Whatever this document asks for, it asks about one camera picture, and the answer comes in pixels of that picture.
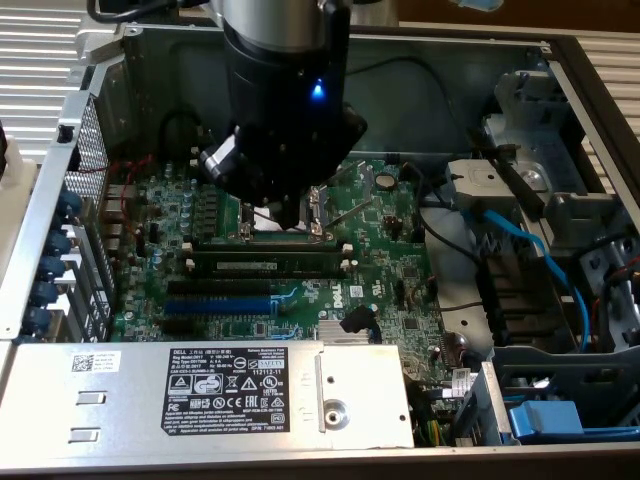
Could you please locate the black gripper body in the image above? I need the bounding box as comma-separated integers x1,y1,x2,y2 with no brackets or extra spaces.
223,40,352,202

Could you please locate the green RAM stick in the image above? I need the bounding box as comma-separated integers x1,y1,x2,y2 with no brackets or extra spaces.
192,251,348,277

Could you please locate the grey metal PC case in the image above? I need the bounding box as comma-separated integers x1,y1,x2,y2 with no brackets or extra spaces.
0,18,640,476

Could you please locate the thin metal locking lever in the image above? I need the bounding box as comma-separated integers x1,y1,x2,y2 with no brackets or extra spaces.
325,197,374,229

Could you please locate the CPU socket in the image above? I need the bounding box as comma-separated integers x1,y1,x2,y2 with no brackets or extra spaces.
227,187,334,244

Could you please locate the green Dell motherboard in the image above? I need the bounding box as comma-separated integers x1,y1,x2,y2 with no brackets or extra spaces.
107,157,454,416

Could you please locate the long black expansion slot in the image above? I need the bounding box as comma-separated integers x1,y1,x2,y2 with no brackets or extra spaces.
166,278,274,298

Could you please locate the blue expansion slot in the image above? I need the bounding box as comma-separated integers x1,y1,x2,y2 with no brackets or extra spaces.
163,295,274,317

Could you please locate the blue expansion slot clip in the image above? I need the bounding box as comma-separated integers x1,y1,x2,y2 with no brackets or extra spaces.
24,305,52,335
30,280,60,307
55,191,83,221
45,227,74,257
38,254,67,282

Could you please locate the aluminium corner block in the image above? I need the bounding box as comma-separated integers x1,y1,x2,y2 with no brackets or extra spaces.
67,13,126,84

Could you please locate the short black expansion slot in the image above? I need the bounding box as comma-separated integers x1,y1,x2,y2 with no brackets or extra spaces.
160,315,197,336

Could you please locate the black diagonal strut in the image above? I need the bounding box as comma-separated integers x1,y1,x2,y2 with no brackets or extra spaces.
467,127,547,212

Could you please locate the grey metal disk bay cage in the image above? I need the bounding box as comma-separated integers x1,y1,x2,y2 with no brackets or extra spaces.
482,69,640,351

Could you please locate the silver finned chipset heatsink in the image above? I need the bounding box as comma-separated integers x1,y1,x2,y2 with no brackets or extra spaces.
315,319,384,346

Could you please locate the silver power supply black label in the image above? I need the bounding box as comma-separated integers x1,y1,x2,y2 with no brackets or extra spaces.
0,341,417,454

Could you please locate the white barcode tag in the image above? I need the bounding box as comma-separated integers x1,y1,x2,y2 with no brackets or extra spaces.
447,367,477,397

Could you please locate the dark grey disk bay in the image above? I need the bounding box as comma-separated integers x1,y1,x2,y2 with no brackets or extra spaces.
492,344,640,431

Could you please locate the blue plastic disk latch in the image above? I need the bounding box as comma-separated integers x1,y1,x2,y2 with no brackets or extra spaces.
507,399,640,446

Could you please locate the thick black looped wire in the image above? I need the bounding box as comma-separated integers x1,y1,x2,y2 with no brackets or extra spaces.
157,110,204,156

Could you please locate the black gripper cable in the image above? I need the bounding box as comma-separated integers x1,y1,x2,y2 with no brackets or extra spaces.
319,0,352,107

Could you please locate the black wire with plug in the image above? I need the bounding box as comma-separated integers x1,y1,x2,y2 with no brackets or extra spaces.
347,55,474,151

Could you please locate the thin red wire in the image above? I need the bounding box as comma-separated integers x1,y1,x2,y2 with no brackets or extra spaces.
78,153,156,241

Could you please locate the silver disk bay bracket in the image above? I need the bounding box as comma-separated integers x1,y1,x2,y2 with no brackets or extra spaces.
446,159,522,209

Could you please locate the blue disk wire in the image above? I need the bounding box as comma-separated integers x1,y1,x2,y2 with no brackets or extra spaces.
460,197,596,351

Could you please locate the black wire plug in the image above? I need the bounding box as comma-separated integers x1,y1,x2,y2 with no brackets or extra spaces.
339,305,379,334

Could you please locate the grey wire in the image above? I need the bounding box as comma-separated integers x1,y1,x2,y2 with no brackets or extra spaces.
438,298,487,315

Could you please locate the black ribbed plastic bracket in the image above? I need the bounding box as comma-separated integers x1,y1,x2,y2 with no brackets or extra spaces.
474,252,582,352

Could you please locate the black red wire bundle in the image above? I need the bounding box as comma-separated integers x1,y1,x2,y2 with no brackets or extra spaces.
592,239,640,351

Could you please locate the yellow green wire bundle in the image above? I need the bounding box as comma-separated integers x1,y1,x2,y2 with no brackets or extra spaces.
414,384,451,447

